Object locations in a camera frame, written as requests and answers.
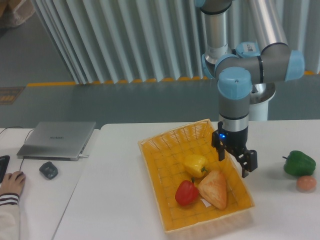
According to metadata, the silver laptop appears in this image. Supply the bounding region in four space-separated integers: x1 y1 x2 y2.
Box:
16 121 96 161

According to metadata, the striped sleeve forearm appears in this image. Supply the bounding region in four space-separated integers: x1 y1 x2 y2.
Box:
0 193 20 240

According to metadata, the white paper label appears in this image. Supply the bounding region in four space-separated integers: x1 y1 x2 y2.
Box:
201 198 211 208

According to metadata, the person's hand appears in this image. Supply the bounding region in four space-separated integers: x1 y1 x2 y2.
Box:
0 171 26 197

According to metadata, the green bell pepper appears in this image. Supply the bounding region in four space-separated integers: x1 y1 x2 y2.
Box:
283 150 317 177

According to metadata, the folding partition screen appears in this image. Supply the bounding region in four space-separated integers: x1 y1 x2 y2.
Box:
31 0 266 85

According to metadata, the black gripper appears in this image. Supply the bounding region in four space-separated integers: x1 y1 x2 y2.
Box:
211 121 258 178

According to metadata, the brown egg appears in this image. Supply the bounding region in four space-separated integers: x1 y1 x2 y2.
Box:
296 175 317 191

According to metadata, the triangular bread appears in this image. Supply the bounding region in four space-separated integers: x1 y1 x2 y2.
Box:
198 169 227 210

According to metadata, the black keyboard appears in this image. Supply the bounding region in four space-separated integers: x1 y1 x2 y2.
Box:
0 155 10 183

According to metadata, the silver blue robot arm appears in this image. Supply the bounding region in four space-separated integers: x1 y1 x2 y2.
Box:
195 0 305 177

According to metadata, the grey round device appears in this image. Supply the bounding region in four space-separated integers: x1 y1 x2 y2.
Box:
39 161 59 180

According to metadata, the yellow woven basket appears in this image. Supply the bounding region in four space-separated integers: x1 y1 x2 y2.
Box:
138 119 255 233

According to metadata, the white laptop cable plug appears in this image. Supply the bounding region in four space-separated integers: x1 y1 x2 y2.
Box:
79 154 89 159

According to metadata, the black mouse cable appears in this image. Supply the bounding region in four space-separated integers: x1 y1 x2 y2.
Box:
0 126 35 173

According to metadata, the red bell pepper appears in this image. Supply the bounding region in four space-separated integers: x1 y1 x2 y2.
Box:
175 177 199 206

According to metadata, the yellow bell pepper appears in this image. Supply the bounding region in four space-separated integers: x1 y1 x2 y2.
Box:
182 154 208 178

